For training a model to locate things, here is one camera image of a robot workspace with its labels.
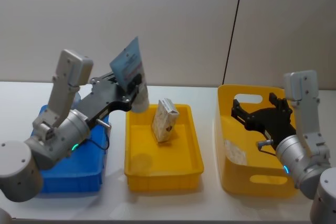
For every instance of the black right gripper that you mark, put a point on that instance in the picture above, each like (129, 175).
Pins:
(273, 124)

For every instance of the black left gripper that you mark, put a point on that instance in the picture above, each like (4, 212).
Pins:
(105, 98)

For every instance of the blue tube with white cap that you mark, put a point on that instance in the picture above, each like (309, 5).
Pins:
(128, 58)

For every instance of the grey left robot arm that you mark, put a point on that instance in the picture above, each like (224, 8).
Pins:
(65, 127)

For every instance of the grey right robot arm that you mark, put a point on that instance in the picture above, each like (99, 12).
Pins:
(302, 155)

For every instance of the pale patterned sticker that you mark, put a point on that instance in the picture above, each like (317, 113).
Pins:
(236, 153)

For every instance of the beige patterned carton box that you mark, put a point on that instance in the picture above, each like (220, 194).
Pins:
(164, 124)

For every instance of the shallow yellow plastic tray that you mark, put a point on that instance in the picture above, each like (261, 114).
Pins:
(162, 161)

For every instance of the blue plastic bin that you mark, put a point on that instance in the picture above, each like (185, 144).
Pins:
(76, 166)

